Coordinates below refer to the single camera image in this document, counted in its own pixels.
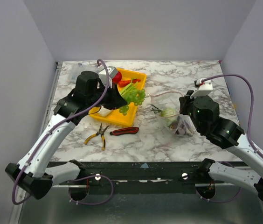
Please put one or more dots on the toy celery bunch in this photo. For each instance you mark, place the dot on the toy celery bunch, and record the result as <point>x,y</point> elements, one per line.
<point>127,88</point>

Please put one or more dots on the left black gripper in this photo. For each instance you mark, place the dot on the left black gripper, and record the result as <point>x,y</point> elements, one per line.
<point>116,100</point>

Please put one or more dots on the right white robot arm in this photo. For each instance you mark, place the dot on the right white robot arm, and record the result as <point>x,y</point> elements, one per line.
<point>226,134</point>

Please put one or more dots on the yellow plastic tray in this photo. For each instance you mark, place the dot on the yellow plastic tray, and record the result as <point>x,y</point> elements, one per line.
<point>115,117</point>

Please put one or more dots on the black metal base rail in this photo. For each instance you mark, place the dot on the black metal base rail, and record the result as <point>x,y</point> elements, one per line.
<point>142,177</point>

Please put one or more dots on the dark red toy beet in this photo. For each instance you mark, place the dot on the dark red toy beet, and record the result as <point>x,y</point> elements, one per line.
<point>172,125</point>

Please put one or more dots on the red black utility knife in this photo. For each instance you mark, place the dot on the red black utility knife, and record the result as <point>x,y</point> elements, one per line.
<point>123,131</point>

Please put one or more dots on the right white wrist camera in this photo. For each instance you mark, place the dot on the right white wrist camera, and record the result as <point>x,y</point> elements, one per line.
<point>203,88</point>

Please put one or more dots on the green toy cabbage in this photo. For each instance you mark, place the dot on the green toy cabbage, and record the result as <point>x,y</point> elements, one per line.
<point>169,114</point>

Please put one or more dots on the green toy grapes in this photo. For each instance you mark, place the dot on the green toy grapes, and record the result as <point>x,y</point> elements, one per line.
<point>133,97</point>

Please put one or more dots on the clear zip top bag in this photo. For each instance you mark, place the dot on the clear zip top bag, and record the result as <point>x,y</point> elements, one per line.
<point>166,107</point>

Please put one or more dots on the clear plastic screw box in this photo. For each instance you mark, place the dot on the clear plastic screw box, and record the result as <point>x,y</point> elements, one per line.
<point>77,69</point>

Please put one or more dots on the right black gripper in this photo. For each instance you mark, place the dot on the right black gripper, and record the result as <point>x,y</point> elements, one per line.
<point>183,105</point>

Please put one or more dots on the red toy tomato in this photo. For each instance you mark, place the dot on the red toy tomato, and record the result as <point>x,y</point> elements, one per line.
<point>117,78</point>

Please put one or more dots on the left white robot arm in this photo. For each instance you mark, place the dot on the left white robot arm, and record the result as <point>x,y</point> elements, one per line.
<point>31,172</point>

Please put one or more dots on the red toy chili pepper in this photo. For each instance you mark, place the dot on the red toy chili pepper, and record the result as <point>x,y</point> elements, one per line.
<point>124,83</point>

